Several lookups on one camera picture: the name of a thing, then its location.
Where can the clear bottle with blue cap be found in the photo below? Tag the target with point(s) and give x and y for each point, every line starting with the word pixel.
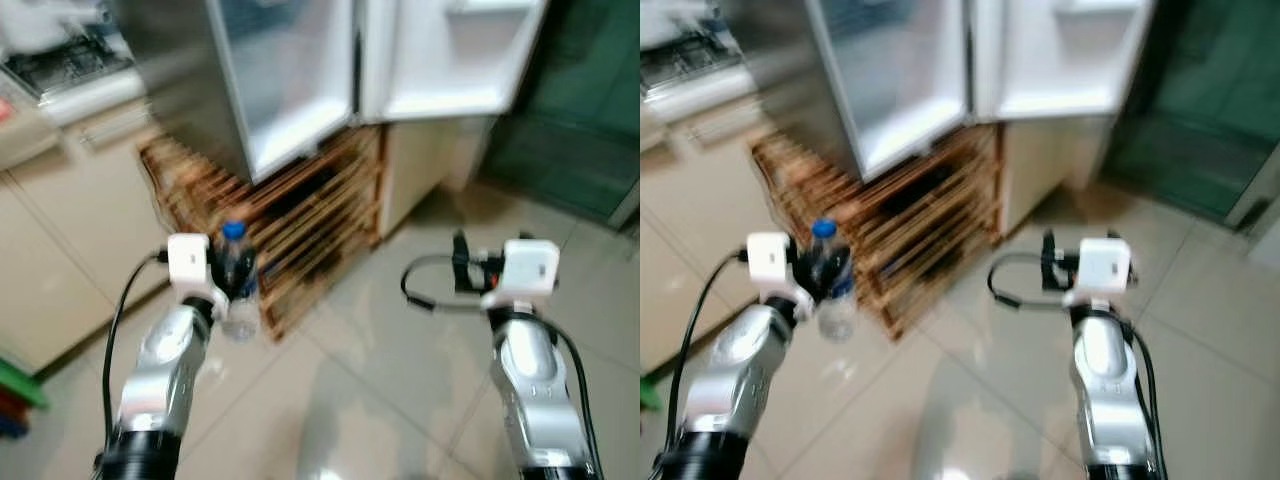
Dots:
pixel 240 320
pixel 835 320

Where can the beige kitchen cabinet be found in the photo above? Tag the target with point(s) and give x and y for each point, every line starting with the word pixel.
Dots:
pixel 690 250
pixel 60 250

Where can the wooden slatted rack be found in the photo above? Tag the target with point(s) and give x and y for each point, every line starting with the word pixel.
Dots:
pixel 920 230
pixel 300 230

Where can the red flat board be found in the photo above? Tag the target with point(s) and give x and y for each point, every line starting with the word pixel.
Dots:
pixel 10 410

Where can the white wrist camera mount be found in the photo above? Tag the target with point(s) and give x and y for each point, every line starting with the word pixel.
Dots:
pixel 187 260
pixel 530 265
pixel 768 258
pixel 1105 265

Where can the steel gas stove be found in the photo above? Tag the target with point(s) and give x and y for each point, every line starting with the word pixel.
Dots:
pixel 70 60
pixel 680 65

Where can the steel mini fridge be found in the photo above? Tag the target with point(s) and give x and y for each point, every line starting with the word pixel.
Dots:
pixel 200 80
pixel 800 80

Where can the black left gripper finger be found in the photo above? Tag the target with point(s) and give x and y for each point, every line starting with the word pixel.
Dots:
pixel 242 272
pixel 830 272

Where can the white fridge door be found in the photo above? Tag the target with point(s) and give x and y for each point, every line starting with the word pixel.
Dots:
pixel 450 50
pixel 1060 50

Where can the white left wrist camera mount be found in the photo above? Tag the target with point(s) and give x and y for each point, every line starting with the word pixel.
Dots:
pixel 768 258
pixel 187 260

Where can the dark green door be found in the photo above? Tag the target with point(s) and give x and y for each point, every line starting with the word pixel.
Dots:
pixel 1190 100
pixel 560 100

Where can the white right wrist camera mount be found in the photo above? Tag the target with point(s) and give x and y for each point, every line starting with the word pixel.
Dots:
pixel 1105 265
pixel 530 265

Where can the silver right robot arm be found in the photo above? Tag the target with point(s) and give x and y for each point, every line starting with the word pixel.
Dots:
pixel 1105 390
pixel 535 400

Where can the green flat board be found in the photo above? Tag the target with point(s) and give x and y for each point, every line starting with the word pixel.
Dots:
pixel 648 390
pixel 15 385

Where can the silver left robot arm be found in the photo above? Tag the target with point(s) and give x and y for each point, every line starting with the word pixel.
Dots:
pixel 740 380
pixel 160 380

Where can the blue flat board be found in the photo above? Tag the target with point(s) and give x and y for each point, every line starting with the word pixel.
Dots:
pixel 10 428

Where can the beige counter cloth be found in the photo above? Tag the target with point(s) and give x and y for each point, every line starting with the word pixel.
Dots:
pixel 15 140

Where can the white counter unit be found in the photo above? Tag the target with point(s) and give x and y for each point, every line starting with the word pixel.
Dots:
pixel 1040 170
pixel 420 170

